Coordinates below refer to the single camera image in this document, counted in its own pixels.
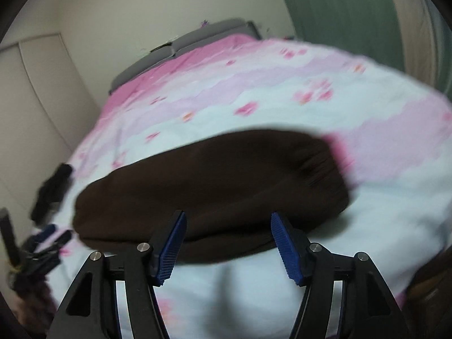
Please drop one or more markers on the brown cloth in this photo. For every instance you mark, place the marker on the brown cloth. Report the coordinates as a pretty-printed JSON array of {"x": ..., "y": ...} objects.
[{"x": 425, "y": 289}]

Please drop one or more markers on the grey bed headboard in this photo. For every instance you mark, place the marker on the grey bed headboard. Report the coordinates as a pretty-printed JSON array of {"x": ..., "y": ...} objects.
[{"x": 197, "y": 37}]

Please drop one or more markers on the dark brown pants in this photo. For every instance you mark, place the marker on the dark brown pants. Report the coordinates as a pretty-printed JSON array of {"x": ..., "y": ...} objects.
[{"x": 212, "y": 183}]

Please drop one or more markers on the green curtain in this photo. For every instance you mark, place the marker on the green curtain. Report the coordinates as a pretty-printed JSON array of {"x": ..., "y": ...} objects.
[{"x": 335, "y": 7}]

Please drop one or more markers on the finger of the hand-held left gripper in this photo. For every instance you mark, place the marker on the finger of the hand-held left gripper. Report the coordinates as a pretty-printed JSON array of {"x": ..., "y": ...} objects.
[
  {"x": 51, "y": 190},
  {"x": 47, "y": 242}
]

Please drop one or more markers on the white closet door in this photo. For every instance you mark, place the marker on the white closet door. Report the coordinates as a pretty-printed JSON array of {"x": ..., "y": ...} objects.
[{"x": 39, "y": 113}]

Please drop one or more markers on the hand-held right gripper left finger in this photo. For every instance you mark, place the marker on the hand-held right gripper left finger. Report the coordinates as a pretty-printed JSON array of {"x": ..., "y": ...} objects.
[{"x": 170, "y": 249}]

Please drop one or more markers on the person's left forearm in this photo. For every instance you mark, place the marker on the person's left forearm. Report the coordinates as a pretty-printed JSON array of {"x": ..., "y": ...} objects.
[{"x": 33, "y": 298}]

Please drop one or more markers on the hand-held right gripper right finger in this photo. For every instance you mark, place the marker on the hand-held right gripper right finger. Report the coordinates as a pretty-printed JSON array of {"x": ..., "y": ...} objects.
[{"x": 286, "y": 249}]

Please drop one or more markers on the pink floral printed blanket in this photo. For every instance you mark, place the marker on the pink floral printed blanket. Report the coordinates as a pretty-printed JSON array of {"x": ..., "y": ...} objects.
[{"x": 370, "y": 219}]

